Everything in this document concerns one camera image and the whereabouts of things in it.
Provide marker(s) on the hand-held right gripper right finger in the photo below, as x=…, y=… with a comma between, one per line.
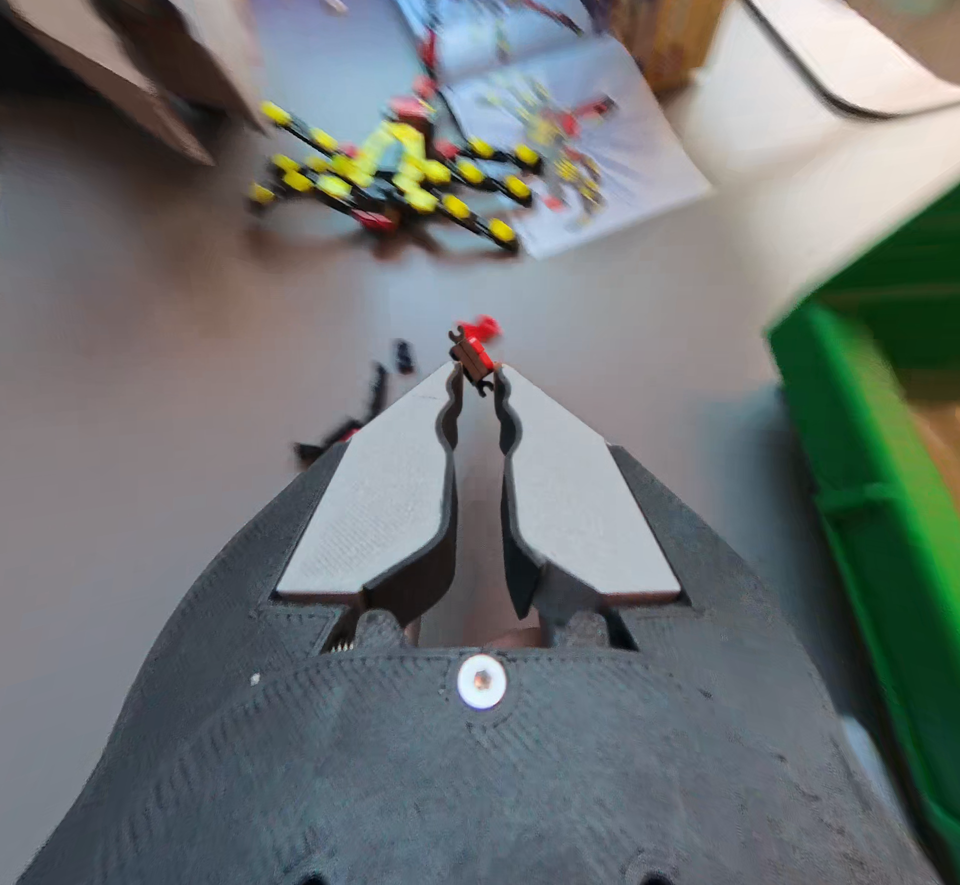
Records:
x=585, y=517

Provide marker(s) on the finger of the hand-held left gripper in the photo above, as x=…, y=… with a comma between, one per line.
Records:
x=202, y=7
x=75, y=37

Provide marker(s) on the black brick bar piece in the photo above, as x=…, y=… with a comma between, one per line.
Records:
x=377, y=386

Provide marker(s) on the black red brick leg segment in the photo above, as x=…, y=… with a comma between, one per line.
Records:
x=474, y=360

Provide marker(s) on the large spider instruction booklet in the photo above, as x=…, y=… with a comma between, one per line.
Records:
x=660, y=172

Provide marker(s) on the black yellow brick spider model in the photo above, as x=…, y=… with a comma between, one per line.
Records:
x=390, y=165

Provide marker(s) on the tan round brick stud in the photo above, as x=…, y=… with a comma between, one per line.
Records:
x=331, y=1

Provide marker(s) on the black brick clip piece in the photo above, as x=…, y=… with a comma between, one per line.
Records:
x=405, y=358

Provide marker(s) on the red angled brick piece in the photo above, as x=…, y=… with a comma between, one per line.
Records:
x=484, y=326

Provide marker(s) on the green storage bin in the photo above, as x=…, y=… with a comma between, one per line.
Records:
x=885, y=525

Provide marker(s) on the yellow purple toy set box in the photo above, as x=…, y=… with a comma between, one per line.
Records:
x=675, y=22

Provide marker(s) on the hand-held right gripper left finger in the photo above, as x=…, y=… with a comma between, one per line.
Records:
x=375, y=510

